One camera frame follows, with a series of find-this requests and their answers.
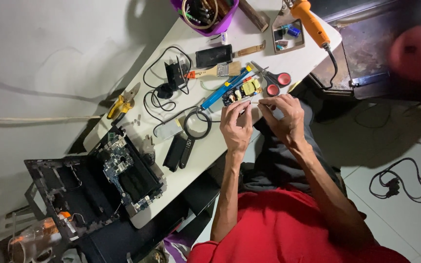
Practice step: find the grey metal shield plate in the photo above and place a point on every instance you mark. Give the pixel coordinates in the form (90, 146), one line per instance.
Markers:
(168, 129)

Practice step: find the small white plastic piece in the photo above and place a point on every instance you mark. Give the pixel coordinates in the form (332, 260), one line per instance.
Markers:
(224, 38)

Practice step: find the grey metal laptop hinge part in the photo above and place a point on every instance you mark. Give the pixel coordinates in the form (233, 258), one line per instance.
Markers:
(147, 148)

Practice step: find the person's right hand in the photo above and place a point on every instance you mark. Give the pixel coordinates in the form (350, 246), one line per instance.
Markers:
(289, 120)

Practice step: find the purple bucket of tools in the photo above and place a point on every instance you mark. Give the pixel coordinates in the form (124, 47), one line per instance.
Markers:
(210, 18)

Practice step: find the purple cloth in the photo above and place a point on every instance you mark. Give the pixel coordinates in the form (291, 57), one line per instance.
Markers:
(177, 248)

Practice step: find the person's dark shorts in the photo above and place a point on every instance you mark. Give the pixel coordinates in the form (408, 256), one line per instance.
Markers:
(280, 160)

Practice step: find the black opened laptop chassis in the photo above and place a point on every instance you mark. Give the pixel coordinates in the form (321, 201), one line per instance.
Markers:
(79, 190)

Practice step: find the orange soldering iron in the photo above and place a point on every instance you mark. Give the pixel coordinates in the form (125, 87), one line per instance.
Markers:
(311, 23)

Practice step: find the blue laptop motherboard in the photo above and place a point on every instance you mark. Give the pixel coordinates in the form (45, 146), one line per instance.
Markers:
(117, 164)

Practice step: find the black rectangular plastic box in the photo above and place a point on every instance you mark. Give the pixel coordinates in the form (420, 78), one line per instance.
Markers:
(214, 56)

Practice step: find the black magnifying glass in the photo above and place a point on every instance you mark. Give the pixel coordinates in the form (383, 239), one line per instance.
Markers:
(187, 149)

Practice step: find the circuit board with yellow transformer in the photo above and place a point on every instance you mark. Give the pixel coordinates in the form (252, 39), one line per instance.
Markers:
(249, 88)

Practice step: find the blue desoldering pump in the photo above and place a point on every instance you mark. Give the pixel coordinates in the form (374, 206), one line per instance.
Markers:
(225, 88)

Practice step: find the black oblong case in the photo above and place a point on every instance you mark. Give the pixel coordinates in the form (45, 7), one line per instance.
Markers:
(174, 152)

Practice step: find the black adapter case shell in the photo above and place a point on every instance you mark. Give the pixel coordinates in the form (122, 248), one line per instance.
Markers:
(174, 75)

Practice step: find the person's left hand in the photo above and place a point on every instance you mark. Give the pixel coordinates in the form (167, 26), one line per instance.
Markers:
(236, 129)

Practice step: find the metal soldering iron stand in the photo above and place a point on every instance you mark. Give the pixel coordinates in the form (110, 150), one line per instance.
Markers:
(279, 27)

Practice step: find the person's red shirt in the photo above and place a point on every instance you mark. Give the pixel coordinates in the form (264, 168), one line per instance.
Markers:
(287, 230)

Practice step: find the clear glass cup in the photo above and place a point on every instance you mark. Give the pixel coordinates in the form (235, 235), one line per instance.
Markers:
(31, 239)

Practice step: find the thin wooden stick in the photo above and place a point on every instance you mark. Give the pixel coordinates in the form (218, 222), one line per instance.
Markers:
(258, 103)

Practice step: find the blue capacitor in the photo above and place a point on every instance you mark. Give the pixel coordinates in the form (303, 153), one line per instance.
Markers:
(293, 31)

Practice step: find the dark metal cabinet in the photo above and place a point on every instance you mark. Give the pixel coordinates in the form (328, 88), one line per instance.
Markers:
(367, 47)

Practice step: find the red round object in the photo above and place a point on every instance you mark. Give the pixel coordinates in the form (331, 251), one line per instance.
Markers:
(417, 53)

